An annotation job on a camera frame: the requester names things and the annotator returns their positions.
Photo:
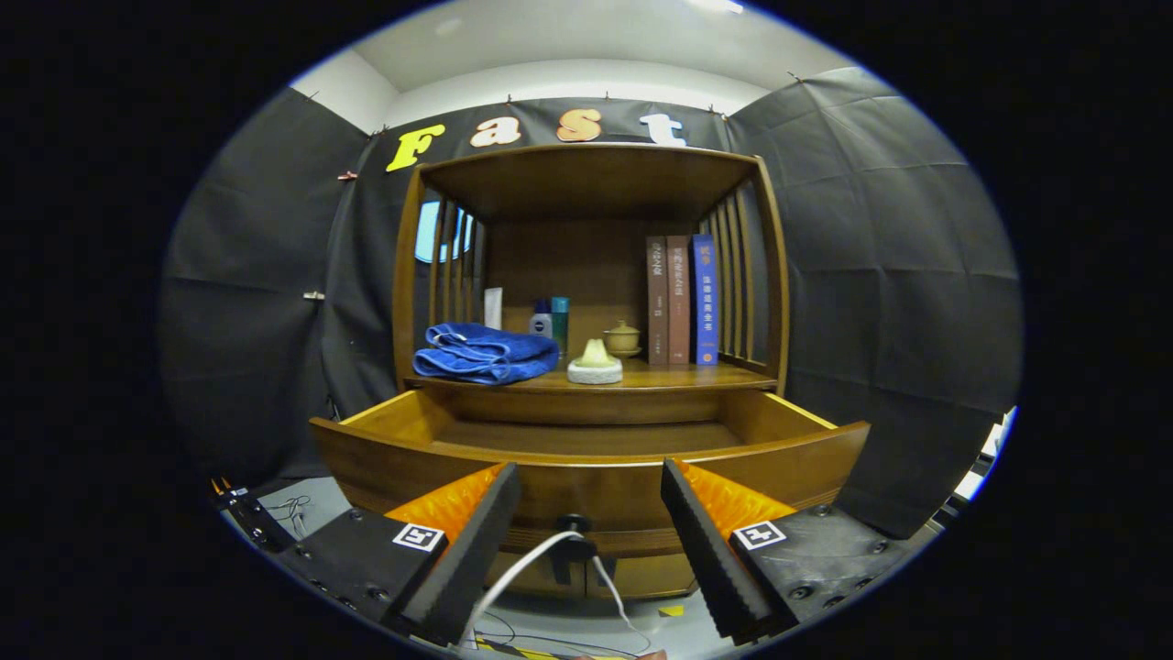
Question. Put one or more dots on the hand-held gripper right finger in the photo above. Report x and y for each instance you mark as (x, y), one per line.
(706, 541)

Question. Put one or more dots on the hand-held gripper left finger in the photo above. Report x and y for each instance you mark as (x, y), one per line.
(472, 541)

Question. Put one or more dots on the brown wooden drawer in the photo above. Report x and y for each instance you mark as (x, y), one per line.
(586, 490)

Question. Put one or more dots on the pale green soap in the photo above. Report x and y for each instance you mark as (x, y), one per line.
(595, 367)

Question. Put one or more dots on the wooden cabinet door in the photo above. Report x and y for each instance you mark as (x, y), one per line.
(541, 587)
(651, 576)

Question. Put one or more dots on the wooden cabinet countertop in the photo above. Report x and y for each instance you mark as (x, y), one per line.
(678, 375)

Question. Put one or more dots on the brown wooden cabinet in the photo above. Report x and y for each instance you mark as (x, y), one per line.
(586, 183)

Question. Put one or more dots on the yellow black striped floor tape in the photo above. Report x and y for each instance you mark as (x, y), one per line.
(541, 654)

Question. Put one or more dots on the folded blue towel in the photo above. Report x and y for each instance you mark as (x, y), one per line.
(486, 353)

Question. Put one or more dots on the beige lidded teacup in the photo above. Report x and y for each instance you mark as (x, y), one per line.
(623, 339)

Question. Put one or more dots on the black floor device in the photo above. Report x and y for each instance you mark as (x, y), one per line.
(252, 518)

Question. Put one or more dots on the white bottle with blue cap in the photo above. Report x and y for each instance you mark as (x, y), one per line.
(541, 323)

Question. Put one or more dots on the white tube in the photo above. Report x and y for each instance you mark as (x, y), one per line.
(493, 307)

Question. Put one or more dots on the blue book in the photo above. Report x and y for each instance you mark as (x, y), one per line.
(705, 302)

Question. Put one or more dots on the reddish brown book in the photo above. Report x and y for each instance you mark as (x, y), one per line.
(679, 302)

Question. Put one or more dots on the teal bottle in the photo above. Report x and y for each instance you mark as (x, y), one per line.
(561, 316)

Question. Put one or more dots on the dark brown book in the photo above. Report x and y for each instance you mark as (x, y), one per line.
(657, 302)

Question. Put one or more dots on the white object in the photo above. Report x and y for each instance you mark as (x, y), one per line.
(990, 454)

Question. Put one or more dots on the black backdrop cloth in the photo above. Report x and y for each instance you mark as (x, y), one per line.
(898, 275)

